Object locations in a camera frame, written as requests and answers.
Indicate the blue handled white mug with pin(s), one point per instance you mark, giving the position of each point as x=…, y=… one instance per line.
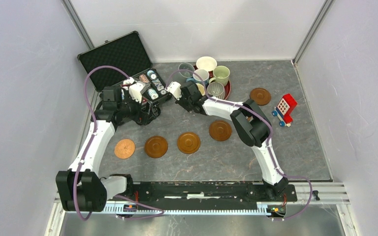
x=199, y=76

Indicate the black foam-lined case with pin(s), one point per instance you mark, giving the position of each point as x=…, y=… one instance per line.
x=128, y=54

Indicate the wooden coaster two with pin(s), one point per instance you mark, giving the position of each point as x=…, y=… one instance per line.
x=220, y=130

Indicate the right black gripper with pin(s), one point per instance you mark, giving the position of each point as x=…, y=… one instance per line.
x=179, y=103

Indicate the cream ribbed mug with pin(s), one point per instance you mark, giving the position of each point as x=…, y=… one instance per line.
x=201, y=89

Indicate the woven cork coaster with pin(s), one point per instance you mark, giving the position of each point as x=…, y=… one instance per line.
x=124, y=149

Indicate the red round tray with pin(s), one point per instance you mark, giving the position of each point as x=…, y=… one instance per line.
x=227, y=89

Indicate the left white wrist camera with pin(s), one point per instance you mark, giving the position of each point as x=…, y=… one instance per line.
x=135, y=88

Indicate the wooden coaster three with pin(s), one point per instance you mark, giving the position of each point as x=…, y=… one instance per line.
x=156, y=146

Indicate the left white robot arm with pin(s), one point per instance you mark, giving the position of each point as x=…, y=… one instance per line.
x=80, y=188

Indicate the wooden coaster four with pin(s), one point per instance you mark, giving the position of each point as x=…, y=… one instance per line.
x=261, y=96

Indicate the red blue toy truck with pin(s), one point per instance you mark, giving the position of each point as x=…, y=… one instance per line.
x=284, y=109

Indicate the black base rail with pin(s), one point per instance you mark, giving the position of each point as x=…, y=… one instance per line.
x=206, y=195

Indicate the grey striped cup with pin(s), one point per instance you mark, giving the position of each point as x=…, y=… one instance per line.
x=216, y=89

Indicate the white bowl cup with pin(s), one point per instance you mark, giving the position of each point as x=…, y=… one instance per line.
x=206, y=63

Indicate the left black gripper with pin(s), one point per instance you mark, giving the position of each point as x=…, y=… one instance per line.
x=144, y=118

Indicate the grey mug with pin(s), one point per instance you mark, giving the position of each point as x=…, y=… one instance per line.
x=186, y=70

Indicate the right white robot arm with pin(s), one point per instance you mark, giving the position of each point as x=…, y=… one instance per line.
x=251, y=124

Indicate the wooden coaster five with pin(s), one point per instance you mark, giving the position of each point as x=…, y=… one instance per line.
x=188, y=142

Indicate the green mug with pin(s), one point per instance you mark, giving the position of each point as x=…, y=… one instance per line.
x=220, y=75

